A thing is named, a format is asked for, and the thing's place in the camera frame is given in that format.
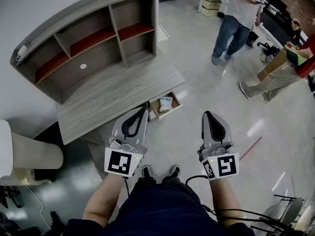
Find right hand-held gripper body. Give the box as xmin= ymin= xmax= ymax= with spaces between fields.
xmin=196 ymin=141 xmax=241 ymax=181

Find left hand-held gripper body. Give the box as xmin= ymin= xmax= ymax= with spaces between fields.
xmin=104 ymin=136 xmax=149 ymax=177

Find white packet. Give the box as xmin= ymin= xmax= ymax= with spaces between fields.
xmin=158 ymin=96 xmax=174 ymax=113

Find wooden desk drawer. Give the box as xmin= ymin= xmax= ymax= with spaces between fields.
xmin=148 ymin=91 xmax=184 ymax=121

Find person's right forearm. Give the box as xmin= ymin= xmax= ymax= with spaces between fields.
xmin=208 ymin=178 xmax=245 ymax=229

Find person's left forearm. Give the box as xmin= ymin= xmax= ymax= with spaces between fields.
xmin=83 ymin=175 xmax=125 ymax=220

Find green shoulder bag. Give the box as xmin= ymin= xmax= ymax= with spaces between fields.
xmin=285 ymin=48 xmax=307 ymax=67

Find person's black left shoe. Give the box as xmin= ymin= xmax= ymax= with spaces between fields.
xmin=142 ymin=165 xmax=154 ymax=182

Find person's black shoe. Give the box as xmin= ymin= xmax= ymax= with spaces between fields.
xmin=142 ymin=165 xmax=154 ymax=182
xmin=169 ymin=164 xmax=182 ymax=178

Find grey wooden desk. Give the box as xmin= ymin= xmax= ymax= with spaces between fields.
xmin=56 ymin=48 xmax=186 ymax=146

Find red floor tape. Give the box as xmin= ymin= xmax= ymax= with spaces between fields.
xmin=239 ymin=136 xmax=263 ymax=162

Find person's black right shoe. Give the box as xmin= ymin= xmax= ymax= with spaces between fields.
xmin=169 ymin=164 xmax=182 ymax=178

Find person's navy clothing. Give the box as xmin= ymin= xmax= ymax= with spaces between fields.
xmin=65 ymin=176 xmax=255 ymax=236

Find grey wooden shelf hutch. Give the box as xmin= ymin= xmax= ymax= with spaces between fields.
xmin=9 ymin=0 xmax=159 ymax=105

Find grey metal chair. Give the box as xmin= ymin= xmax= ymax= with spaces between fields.
xmin=260 ymin=194 xmax=306 ymax=232

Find brown cardboard box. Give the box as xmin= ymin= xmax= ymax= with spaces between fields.
xmin=256 ymin=45 xmax=296 ymax=82

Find beige padded chair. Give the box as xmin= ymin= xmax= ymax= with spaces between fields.
xmin=0 ymin=119 xmax=64 ymax=187

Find black office chair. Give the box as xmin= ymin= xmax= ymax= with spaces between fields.
xmin=257 ymin=41 xmax=283 ymax=63

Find white power adapter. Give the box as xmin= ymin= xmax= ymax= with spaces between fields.
xmin=15 ymin=44 xmax=31 ymax=61

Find pale yellow crates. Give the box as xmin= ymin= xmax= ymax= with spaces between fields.
xmin=201 ymin=0 xmax=222 ymax=17

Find black desk with monitors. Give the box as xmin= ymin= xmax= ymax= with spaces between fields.
xmin=260 ymin=0 xmax=297 ymax=47

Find black cable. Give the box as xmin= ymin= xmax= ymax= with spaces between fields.
xmin=185 ymin=175 xmax=295 ymax=232

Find thin white cable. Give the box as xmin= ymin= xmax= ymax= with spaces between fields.
xmin=24 ymin=184 xmax=53 ymax=231

